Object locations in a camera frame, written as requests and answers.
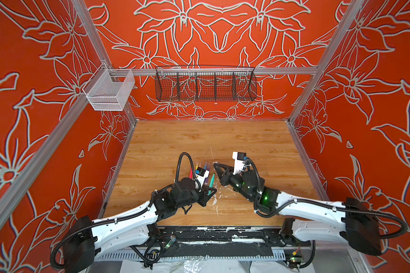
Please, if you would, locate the white mesh wall basket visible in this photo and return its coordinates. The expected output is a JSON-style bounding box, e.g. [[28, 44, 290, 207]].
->
[[83, 64, 136, 111]]

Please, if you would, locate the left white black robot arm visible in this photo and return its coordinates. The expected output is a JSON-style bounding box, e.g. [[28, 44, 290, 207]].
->
[[50, 152, 217, 273]]

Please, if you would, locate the grey slotted cable duct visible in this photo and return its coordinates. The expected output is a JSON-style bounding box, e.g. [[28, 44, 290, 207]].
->
[[95, 249, 286, 262]]

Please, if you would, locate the black wire wall basket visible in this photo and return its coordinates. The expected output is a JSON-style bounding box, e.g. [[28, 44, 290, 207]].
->
[[155, 65, 257, 102]]

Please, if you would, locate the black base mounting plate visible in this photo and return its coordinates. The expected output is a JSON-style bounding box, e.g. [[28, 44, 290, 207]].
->
[[144, 226, 312, 248]]

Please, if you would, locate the green marker pen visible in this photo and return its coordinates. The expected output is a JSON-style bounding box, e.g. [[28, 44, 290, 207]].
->
[[208, 174, 215, 196]]

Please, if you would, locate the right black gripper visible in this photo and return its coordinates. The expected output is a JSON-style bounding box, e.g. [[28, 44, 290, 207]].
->
[[212, 163, 256, 204]]

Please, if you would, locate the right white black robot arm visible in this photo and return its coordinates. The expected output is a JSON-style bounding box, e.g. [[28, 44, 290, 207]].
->
[[213, 156, 408, 256]]

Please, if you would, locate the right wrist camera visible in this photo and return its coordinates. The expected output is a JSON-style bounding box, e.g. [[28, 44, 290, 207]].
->
[[232, 151, 247, 175]]

